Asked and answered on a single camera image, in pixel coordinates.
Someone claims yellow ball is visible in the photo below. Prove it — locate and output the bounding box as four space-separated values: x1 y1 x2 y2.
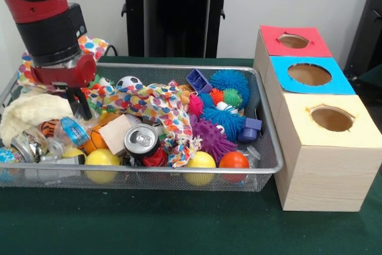
84 149 122 185
183 150 217 186

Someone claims small orange basketball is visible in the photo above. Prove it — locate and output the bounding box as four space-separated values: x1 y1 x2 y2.
80 128 110 153

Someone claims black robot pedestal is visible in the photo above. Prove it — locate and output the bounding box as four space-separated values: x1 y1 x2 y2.
115 0 241 58

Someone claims plain wooden block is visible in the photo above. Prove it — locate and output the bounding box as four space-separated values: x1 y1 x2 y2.
99 114 135 155

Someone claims silver topped drink can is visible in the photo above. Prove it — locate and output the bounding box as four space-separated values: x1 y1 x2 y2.
124 123 162 160

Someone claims orange ball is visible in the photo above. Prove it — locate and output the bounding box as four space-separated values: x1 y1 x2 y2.
219 151 250 183

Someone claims long polka dot cloth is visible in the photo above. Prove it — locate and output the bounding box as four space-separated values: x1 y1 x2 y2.
86 80 201 168

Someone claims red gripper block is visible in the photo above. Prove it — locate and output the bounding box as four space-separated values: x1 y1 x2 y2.
29 54 98 121

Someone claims small soccer ball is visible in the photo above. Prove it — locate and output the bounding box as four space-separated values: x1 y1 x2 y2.
115 75 143 88

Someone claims dark green table cloth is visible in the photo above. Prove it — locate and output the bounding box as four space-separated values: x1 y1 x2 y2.
0 56 382 255

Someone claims shallow mesh bin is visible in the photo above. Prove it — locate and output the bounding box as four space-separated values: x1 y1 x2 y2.
0 62 284 193

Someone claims purple spiky rubber ball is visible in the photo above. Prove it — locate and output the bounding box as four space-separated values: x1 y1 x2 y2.
188 116 238 163

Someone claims black flat panel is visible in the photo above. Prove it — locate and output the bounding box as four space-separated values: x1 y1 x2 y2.
343 0 382 73

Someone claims crushed bottle with blue label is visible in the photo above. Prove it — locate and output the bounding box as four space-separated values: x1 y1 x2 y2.
47 116 92 151

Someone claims wooden box with three holes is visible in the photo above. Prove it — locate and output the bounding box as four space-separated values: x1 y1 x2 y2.
252 24 382 213

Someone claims green side table cloth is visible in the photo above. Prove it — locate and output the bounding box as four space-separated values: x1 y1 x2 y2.
343 63 382 135

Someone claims wide polka dot cloth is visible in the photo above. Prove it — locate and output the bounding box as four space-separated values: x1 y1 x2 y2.
16 35 110 88

